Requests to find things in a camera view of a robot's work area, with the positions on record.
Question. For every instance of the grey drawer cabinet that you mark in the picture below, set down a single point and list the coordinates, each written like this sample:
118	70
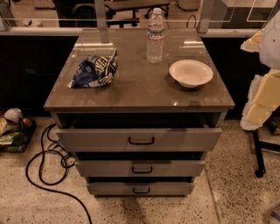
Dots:
141	95

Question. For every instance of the grey top drawer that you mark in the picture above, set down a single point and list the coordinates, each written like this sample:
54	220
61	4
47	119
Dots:
139	140

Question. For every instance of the blue crumpled chip bag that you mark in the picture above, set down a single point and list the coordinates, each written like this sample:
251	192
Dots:
95	71

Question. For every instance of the clear plastic water bottle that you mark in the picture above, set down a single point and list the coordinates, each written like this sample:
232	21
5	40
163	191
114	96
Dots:
155	36

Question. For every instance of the black stand with wheel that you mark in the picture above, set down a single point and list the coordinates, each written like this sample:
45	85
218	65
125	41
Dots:
259	145

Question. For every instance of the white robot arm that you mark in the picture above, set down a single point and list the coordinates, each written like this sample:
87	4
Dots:
269	53

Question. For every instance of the grey bottom drawer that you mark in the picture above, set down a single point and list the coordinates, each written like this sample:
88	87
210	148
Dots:
140	189

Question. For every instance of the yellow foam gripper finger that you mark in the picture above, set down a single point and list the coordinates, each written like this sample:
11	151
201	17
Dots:
263	100
252	45

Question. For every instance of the white bowl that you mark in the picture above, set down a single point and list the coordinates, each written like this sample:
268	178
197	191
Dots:
191	73

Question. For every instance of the grey drawer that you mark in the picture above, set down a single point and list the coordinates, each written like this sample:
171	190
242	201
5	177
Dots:
140	189
139	140
133	168

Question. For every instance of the grey middle drawer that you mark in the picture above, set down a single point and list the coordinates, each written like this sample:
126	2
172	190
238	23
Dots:
133	168

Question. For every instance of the black office chair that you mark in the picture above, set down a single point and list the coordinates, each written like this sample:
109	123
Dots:
119	12

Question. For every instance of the black tray with objects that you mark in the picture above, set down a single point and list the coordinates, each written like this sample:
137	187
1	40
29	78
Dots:
16	129

